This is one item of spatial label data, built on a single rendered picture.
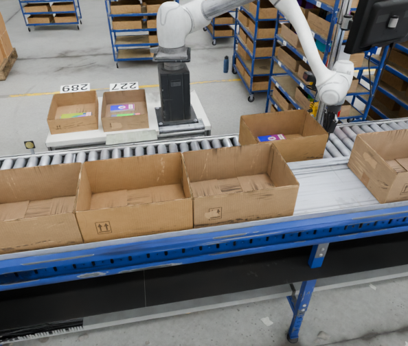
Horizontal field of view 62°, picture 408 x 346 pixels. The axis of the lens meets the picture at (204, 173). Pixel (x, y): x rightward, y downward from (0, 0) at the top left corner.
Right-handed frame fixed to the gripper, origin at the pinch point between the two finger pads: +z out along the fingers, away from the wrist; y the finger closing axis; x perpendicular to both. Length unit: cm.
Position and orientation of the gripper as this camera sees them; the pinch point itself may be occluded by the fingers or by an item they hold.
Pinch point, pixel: (325, 136)
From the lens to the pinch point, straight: 198.3
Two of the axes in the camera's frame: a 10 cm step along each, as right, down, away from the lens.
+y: -1.8, -6.0, 7.8
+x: -9.8, 1.1, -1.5
